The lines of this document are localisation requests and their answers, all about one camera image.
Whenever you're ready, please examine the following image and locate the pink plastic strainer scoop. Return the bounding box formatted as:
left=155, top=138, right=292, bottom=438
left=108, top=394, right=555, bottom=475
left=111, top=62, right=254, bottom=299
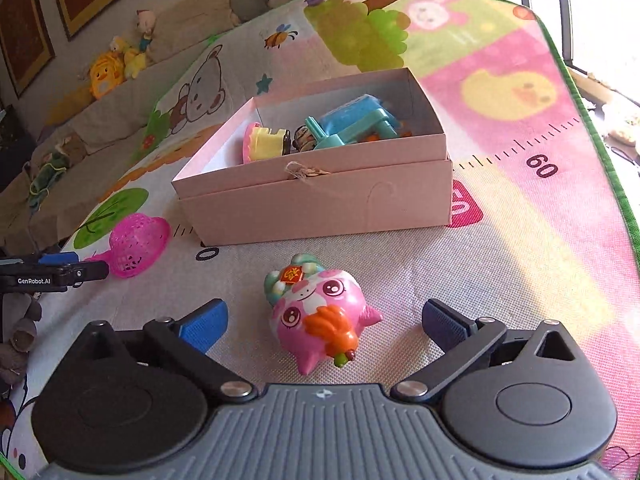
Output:
left=87, top=212, right=171, bottom=278

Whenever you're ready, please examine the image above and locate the pink round stamp toy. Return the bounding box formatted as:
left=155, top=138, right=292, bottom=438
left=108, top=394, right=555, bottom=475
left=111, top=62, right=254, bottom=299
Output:
left=242, top=122, right=291, bottom=164

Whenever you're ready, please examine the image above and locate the teal plastic toy tool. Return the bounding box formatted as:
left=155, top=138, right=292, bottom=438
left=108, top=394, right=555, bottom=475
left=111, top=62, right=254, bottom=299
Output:
left=305, top=112, right=398, bottom=150

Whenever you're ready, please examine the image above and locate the cartoon figurine red white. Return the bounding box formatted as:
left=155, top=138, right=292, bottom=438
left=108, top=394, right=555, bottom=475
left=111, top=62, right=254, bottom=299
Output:
left=292, top=125, right=317, bottom=153

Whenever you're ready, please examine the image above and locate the blue white wet wipes pack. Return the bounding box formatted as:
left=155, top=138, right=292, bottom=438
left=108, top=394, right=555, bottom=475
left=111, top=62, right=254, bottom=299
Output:
left=318, top=94, right=400, bottom=134

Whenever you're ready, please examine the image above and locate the gloved left hand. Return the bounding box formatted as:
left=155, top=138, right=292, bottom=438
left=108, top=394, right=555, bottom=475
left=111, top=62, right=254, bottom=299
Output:
left=1, top=292, right=42, bottom=388

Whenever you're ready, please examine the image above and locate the green cloth on sofa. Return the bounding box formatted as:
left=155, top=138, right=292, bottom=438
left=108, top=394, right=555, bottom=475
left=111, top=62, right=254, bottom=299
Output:
left=27, top=151, right=70, bottom=214

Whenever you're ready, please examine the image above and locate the beige covered sofa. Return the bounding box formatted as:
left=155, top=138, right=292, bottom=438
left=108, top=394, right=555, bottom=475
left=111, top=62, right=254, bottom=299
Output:
left=0, top=0, right=252, bottom=256

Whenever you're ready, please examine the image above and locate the colourful cartoon play mat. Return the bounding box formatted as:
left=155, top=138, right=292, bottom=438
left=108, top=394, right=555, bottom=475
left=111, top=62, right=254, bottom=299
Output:
left=1, top=0, right=639, bottom=479

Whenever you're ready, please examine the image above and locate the pink cardboard box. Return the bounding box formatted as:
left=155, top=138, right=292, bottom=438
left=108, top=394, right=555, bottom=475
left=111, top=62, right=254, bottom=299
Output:
left=172, top=68, right=452, bottom=245

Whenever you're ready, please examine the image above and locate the yellow duck plush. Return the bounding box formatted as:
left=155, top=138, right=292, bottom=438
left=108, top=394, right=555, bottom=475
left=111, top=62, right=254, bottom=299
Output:
left=89, top=52, right=125, bottom=100

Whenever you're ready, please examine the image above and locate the yellow small plush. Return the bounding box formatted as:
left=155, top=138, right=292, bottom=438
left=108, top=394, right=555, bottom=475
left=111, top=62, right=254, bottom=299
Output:
left=110, top=36, right=146, bottom=79

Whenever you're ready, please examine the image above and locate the small doll red hat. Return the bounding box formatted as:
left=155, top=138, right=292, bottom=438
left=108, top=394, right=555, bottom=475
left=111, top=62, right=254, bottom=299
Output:
left=137, top=10, right=156, bottom=52

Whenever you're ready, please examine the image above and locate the beige pillow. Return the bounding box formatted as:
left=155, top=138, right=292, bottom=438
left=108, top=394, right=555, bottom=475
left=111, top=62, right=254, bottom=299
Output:
left=146, top=0, right=241, bottom=63

